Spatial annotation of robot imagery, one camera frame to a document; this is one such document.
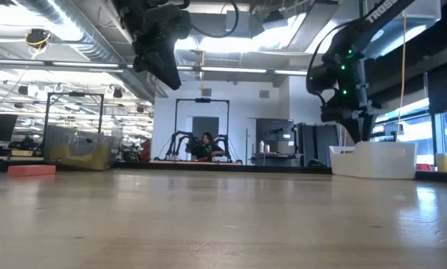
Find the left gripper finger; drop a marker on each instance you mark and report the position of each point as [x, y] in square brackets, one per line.
[165, 69]
[142, 64]

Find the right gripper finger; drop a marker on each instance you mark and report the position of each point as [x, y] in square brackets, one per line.
[353, 129]
[368, 127]

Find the background black robot arm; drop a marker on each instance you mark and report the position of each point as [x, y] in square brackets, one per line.
[171, 143]
[226, 143]

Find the dark folding panels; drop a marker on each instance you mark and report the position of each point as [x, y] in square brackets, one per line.
[320, 142]

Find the white plastic bin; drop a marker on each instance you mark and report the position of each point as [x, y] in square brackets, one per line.
[376, 164]

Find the long ceiling light strip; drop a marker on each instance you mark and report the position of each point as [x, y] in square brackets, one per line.
[231, 69]

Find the small red object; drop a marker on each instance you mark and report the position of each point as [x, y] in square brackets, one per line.
[424, 167]

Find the black cabinet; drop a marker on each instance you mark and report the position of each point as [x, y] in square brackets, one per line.
[272, 129]

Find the red background object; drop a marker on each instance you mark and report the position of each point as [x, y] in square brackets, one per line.
[146, 149]

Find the pale yellow cylinder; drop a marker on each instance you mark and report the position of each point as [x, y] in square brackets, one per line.
[445, 162]

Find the grey ceiling box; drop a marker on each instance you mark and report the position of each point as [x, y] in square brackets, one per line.
[242, 22]

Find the small pale bottle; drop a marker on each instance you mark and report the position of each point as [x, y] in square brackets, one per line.
[267, 148]

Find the background wooden table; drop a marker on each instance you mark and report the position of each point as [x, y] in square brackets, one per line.
[163, 161]

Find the person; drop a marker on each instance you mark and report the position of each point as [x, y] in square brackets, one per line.
[208, 151]

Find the white bottle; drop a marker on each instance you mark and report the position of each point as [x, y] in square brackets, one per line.
[261, 146]

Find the black yellow ceiling reel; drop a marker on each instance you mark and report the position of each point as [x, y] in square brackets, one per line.
[36, 37]

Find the grey translucent bin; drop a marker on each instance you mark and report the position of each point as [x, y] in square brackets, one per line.
[66, 145]

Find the red flat rectangular block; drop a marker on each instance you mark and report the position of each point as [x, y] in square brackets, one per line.
[31, 170]

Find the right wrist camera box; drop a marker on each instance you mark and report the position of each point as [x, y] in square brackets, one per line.
[318, 80]

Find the black gantry frame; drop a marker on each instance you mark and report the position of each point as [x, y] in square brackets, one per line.
[202, 100]
[74, 94]

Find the silver ribbed air duct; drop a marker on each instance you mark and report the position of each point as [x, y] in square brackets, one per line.
[77, 22]

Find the black frame rail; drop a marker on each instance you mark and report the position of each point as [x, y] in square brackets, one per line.
[438, 175]
[283, 169]

